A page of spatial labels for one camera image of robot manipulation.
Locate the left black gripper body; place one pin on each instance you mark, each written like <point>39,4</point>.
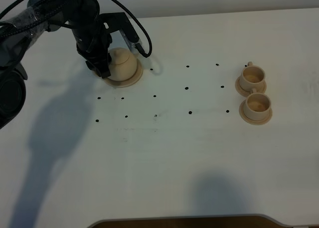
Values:
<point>91,38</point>

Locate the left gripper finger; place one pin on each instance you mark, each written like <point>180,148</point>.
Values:
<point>92,68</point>
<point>104,69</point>

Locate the beige ceramic teapot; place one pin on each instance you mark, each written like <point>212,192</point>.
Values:
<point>120,56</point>

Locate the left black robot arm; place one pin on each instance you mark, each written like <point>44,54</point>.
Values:
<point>20,32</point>

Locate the beige round teapot saucer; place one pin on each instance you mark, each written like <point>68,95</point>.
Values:
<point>132,79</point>

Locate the far beige teacup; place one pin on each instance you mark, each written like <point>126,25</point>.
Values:
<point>252,77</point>

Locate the beige teacup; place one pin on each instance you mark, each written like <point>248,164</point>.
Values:
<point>252,77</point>
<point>257,106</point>

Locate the near beige teacup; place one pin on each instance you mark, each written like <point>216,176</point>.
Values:
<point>257,106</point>

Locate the near beige cup saucer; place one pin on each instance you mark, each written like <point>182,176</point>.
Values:
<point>263,121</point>

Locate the beige cup saucer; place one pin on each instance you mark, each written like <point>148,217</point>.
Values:
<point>245,93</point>
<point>263,121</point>

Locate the far beige cup saucer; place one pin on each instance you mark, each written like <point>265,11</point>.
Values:
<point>245,93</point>

